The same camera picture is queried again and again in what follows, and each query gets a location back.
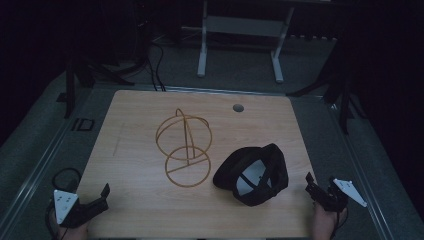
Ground black baseball cap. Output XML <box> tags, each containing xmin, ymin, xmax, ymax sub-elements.
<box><xmin>212</xmin><ymin>142</ymin><xmax>290</xmax><ymax>208</ymax></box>

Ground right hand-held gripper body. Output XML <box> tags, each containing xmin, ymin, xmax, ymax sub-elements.
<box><xmin>316</xmin><ymin>176</ymin><xmax>368</xmax><ymax>213</ymax></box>

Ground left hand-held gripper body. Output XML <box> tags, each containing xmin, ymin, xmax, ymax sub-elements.
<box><xmin>53</xmin><ymin>189</ymin><xmax>100</xmax><ymax>230</ymax></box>

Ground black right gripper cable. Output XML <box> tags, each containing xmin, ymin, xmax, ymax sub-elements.
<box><xmin>329</xmin><ymin>206</ymin><xmax>350</xmax><ymax>240</ymax></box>

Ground gold wire hat stand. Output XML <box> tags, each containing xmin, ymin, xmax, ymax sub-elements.
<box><xmin>155</xmin><ymin>107</ymin><xmax>214</xmax><ymax>189</ymax></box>

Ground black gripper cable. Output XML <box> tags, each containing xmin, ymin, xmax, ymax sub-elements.
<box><xmin>44</xmin><ymin>167</ymin><xmax>83</xmax><ymax>240</ymax></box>
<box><xmin>329</xmin><ymin>206</ymin><xmax>350</xmax><ymax>240</ymax></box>

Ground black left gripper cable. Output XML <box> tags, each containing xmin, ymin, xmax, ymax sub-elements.
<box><xmin>44</xmin><ymin>167</ymin><xmax>83</xmax><ymax>240</ymax></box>

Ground black floor cables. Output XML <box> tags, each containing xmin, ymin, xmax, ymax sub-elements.
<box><xmin>145</xmin><ymin>39</ymin><xmax>167</xmax><ymax>92</ymax></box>

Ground person's left hand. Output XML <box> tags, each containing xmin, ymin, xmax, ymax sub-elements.
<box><xmin>49</xmin><ymin>210</ymin><xmax>90</xmax><ymax>240</ymax></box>

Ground black floor socket plate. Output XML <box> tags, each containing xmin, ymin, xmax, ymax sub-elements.
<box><xmin>70</xmin><ymin>117</ymin><xmax>96</xmax><ymax>132</ymax></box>

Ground white metal desk frame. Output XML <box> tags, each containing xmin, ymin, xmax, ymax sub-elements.
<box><xmin>196</xmin><ymin>0</ymin><xmax>296</xmax><ymax>84</ymax></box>

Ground black tripod stand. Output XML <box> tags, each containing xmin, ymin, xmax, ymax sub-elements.
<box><xmin>285</xmin><ymin>43</ymin><xmax>368</xmax><ymax>136</ymax></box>
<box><xmin>56</xmin><ymin>58</ymin><xmax>136</xmax><ymax>120</ymax></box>

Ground person's right hand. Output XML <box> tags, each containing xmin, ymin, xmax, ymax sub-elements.
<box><xmin>311</xmin><ymin>201</ymin><xmax>348</xmax><ymax>240</ymax></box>

